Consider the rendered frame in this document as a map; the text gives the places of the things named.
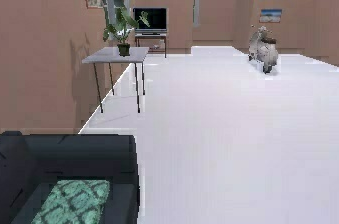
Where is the grey narrow window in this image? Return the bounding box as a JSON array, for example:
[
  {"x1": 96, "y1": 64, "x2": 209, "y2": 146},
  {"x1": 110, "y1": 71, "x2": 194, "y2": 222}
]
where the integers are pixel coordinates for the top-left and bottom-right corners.
[{"x1": 192, "y1": 0, "x2": 201, "y2": 28}]

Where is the teal patterned cushion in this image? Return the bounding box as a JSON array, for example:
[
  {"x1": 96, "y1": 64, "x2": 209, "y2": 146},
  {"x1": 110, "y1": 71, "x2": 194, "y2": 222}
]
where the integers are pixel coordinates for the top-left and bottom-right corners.
[{"x1": 30, "y1": 179, "x2": 111, "y2": 224}]

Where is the grey table with black legs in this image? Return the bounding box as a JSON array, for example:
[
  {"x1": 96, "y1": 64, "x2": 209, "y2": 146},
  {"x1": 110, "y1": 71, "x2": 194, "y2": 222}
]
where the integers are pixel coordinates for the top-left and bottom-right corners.
[{"x1": 81, "y1": 46, "x2": 150, "y2": 114}]

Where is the grey white scooter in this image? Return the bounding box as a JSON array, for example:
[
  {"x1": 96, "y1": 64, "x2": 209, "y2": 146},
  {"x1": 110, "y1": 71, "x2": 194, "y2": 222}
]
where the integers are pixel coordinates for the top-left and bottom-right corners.
[{"x1": 247, "y1": 25, "x2": 279, "y2": 75}]

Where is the blue framed wall picture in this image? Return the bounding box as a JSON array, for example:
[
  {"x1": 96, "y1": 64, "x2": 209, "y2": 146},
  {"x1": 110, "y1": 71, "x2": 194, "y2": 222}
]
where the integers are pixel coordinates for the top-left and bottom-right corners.
[{"x1": 259, "y1": 8, "x2": 283, "y2": 24}]

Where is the grey window behind plant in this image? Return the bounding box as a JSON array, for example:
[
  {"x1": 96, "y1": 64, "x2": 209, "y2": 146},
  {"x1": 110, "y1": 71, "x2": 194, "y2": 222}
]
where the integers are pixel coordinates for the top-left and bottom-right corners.
[{"x1": 106, "y1": 0, "x2": 131, "y2": 40}]

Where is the green potted house plant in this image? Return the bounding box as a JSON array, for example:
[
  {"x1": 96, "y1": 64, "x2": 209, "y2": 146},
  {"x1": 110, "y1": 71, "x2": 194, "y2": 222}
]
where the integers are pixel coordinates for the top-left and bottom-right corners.
[{"x1": 102, "y1": 0, "x2": 151, "y2": 57}]

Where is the dark blue-grey sofa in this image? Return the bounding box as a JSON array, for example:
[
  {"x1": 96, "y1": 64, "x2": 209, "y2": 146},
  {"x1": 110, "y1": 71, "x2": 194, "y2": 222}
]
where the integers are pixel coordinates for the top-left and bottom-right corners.
[{"x1": 0, "y1": 130, "x2": 141, "y2": 224}]

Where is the dark wooden television stand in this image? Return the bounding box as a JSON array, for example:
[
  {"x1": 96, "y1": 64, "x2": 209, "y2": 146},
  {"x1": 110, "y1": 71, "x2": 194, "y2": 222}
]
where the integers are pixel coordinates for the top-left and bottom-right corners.
[{"x1": 134, "y1": 32, "x2": 168, "y2": 59}]

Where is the black television set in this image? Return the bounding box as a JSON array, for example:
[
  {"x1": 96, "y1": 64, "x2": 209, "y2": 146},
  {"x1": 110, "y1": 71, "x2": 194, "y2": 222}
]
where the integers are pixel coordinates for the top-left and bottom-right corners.
[{"x1": 132, "y1": 7, "x2": 168, "y2": 36}]

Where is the pale framed wall picture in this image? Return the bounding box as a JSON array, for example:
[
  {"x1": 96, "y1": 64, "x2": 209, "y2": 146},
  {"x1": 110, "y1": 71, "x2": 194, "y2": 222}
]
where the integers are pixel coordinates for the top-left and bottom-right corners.
[{"x1": 85, "y1": 0, "x2": 106, "y2": 10}]

